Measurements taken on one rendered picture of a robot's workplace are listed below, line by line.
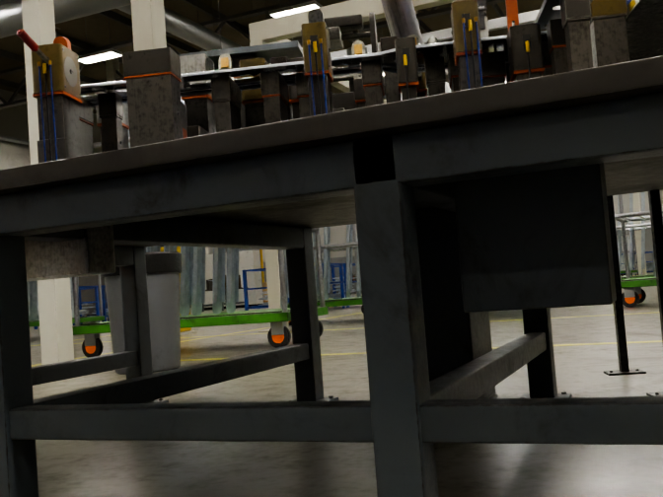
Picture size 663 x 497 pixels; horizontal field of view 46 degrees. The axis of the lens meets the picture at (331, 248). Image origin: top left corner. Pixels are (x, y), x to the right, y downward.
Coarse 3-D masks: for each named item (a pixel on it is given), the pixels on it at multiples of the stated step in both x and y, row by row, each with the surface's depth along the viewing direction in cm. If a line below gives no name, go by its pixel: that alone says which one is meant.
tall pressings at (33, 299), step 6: (30, 282) 1196; (36, 282) 1209; (78, 282) 1184; (30, 288) 1199; (36, 288) 1209; (72, 288) 1175; (78, 288) 1183; (30, 294) 1199; (36, 294) 1209; (72, 294) 1175; (30, 300) 1199; (36, 300) 1209; (72, 300) 1175; (30, 306) 1199; (36, 306) 1209; (72, 306) 1175; (30, 312) 1199; (36, 312) 1209; (72, 312) 1176; (30, 318) 1199; (36, 318) 1209
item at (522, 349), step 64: (448, 128) 120; (512, 128) 116; (576, 128) 113; (640, 128) 109; (64, 192) 150; (128, 192) 144; (192, 192) 138; (256, 192) 133; (320, 192) 129; (384, 192) 124; (448, 192) 151; (512, 192) 141; (576, 192) 136; (0, 256) 157; (64, 256) 183; (128, 256) 317; (384, 256) 124; (512, 256) 141; (576, 256) 136; (0, 320) 156; (128, 320) 321; (384, 320) 124; (0, 384) 155; (128, 384) 192; (192, 384) 217; (320, 384) 292; (384, 384) 123; (448, 384) 144; (0, 448) 155; (384, 448) 123
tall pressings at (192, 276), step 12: (192, 252) 644; (204, 252) 658; (216, 252) 646; (228, 252) 637; (192, 264) 644; (204, 264) 658; (216, 264) 646; (228, 264) 636; (192, 276) 644; (204, 276) 658; (216, 276) 645; (228, 276) 636; (180, 288) 653; (192, 288) 644; (204, 288) 657; (216, 288) 645; (228, 288) 636; (288, 288) 640; (180, 300) 653; (192, 300) 643; (204, 300) 657; (216, 300) 645; (228, 300) 636; (180, 312) 653; (192, 312) 644; (216, 312) 651; (228, 312) 638
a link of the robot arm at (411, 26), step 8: (384, 0) 261; (392, 0) 259; (400, 0) 259; (408, 0) 261; (384, 8) 263; (392, 8) 261; (400, 8) 261; (408, 8) 262; (392, 16) 263; (400, 16) 262; (408, 16) 263; (392, 24) 265; (400, 24) 263; (408, 24) 264; (416, 24) 266; (392, 32) 267; (400, 32) 265; (408, 32) 265; (416, 32) 266; (448, 88) 281
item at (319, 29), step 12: (312, 24) 182; (324, 24) 182; (312, 36) 182; (324, 36) 182; (312, 48) 182; (324, 48) 182; (312, 60) 182; (324, 60) 182; (312, 72) 182; (324, 72) 181; (312, 84) 181; (324, 84) 181; (312, 96) 181; (324, 96) 182; (312, 108) 182; (324, 108) 182
